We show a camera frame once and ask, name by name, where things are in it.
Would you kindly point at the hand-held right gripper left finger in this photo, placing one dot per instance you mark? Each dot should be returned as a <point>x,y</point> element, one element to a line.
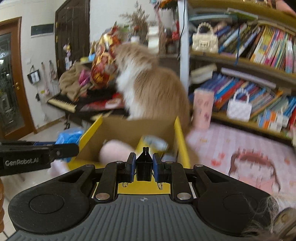
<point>130,168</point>

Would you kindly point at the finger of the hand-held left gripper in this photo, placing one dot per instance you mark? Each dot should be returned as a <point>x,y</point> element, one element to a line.
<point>67,150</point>

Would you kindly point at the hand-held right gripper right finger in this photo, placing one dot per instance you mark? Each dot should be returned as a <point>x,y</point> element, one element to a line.
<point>158,168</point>

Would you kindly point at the black binder clip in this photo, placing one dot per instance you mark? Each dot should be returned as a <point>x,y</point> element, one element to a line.
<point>143,169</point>

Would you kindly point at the large pink plush pig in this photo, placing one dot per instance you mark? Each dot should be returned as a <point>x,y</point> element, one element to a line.
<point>115,150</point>

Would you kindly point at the yellow tape roll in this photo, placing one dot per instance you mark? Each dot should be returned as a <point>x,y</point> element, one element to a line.
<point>155,141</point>

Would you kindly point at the yellow cardboard box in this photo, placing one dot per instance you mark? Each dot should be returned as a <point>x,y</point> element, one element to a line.
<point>179,143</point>

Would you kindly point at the blue plastic bag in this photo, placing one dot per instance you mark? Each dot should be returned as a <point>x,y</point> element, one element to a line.
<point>68,138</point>

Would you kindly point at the piano keyboard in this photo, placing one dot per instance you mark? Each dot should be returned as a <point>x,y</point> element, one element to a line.
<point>62,104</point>

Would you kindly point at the pink cartoon desk mat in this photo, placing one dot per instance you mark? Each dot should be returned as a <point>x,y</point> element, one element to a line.
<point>219,143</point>

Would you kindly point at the brown cloth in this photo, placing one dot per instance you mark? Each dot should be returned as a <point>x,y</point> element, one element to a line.
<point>71,81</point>

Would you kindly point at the pink sticker tumbler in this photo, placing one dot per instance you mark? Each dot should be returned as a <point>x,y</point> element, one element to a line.
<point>203,109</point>

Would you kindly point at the fluffy ginger cat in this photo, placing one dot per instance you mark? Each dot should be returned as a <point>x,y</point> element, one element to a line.
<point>150,92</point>

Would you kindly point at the brown glazed door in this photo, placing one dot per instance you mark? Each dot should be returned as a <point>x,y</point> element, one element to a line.
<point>11,81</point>

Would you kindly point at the red gold foil decoration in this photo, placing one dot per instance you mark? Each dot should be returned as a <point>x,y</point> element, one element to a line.
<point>104,62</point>

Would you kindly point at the white quilted pearl handbag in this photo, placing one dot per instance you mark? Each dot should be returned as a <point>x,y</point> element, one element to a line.
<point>239,111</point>

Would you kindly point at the row of colourful books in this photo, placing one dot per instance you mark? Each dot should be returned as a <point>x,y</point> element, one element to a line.
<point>231,92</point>

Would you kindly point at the stack of thick books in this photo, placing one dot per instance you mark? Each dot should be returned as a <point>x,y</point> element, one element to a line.
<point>203,73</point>

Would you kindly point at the wooden bookshelf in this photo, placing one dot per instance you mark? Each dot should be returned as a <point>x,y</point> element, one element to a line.
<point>183,58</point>

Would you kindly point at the dark wooden door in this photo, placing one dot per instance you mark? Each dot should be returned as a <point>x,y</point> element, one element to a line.
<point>71,34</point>

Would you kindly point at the beige fuzzy cuff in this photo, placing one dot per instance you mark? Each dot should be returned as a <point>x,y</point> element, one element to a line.
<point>272,220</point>

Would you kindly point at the white flat board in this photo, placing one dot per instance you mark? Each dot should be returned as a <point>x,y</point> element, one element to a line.
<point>247,77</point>

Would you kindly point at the white bottle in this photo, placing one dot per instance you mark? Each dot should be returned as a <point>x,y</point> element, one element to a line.
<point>135,39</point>

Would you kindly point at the cream quilted handbag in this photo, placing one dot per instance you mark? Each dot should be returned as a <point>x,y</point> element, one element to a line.
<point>204,42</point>

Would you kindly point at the dried flower bunch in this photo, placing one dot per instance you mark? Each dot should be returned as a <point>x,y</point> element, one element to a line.
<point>136,18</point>

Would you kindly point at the row of slim picture books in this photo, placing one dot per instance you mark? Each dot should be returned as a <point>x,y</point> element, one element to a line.
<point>266,46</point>

